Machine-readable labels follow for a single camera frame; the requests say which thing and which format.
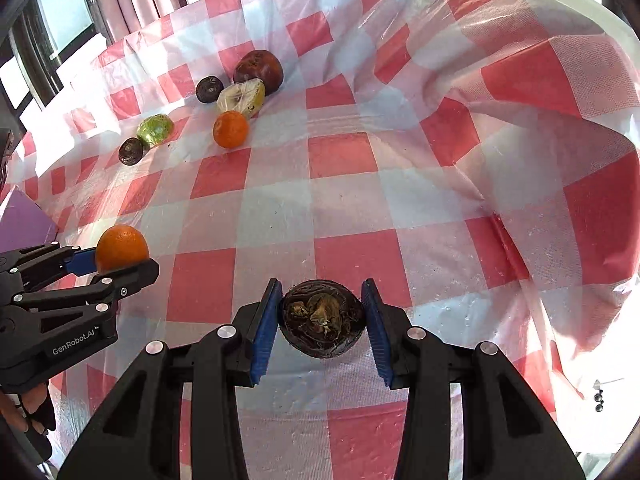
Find person's left hand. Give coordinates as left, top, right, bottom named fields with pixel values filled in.
left=0, top=381, right=57, bottom=461

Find dark purple mangosteen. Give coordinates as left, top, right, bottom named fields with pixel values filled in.
left=195, top=76, right=224, bottom=104
left=280, top=280, right=365, bottom=359
left=118, top=137, right=145, bottom=166

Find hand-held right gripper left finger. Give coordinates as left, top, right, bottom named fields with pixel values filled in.
left=57, top=278, right=284, bottom=480

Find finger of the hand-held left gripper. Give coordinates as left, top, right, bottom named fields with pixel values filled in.
left=14, top=258, right=160, bottom=312
left=0, top=242, right=99, bottom=292

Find window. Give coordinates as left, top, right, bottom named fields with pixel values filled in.
left=0, top=0, right=101, bottom=111

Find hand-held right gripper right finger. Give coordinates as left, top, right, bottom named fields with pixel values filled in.
left=361, top=278, right=586, bottom=480

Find purple cardboard box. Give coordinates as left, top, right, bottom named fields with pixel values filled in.
left=0, top=185, right=59, bottom=257

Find green fruit half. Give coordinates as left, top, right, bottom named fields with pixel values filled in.
left=136, top=114, right=175, bottom=149

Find dark red apple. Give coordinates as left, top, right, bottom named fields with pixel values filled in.
left=233, top=50, right=284, bottom=97

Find red white checkered tablecloth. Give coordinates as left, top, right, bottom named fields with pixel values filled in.
left=0, top=0, right=640, bottom=480

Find orange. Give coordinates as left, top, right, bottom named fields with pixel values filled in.
left=95, top=225, right=150, bottom=275
left=213, top=111, right=250, bottom=149

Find yellow fruit half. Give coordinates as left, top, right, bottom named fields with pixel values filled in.
left=216, top=79, right=266, bottom=118

